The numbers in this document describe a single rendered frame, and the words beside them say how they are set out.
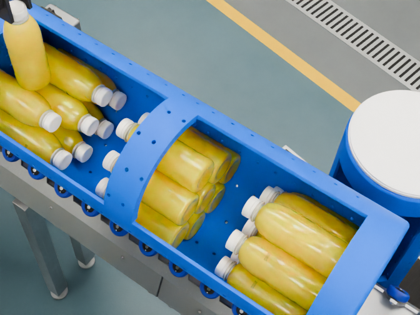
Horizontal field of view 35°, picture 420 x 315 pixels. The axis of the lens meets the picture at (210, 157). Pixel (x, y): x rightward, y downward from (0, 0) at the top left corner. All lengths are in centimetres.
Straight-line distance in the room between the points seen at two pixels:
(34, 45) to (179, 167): 35
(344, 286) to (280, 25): 215
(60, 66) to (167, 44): 162
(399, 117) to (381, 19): 177
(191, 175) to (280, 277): 23
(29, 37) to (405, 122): 79
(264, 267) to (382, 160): 40
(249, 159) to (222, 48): 167
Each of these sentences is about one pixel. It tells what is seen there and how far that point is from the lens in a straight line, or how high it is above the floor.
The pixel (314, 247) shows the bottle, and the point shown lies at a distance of 111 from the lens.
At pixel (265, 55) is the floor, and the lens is 295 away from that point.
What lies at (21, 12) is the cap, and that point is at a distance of 124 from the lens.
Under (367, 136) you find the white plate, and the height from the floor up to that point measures 104.
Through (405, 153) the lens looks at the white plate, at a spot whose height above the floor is 104.
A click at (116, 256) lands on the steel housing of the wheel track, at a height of 87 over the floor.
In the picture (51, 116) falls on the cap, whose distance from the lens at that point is 133.
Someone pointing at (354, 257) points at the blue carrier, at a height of 123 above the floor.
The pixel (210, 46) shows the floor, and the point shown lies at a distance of 296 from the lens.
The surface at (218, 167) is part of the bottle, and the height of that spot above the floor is 113.
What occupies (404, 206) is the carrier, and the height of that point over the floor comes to 100.
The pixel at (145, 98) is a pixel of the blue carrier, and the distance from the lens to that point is 141.
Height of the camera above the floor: 216
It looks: 56 degrees down
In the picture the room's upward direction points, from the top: 4 degrees clockwise
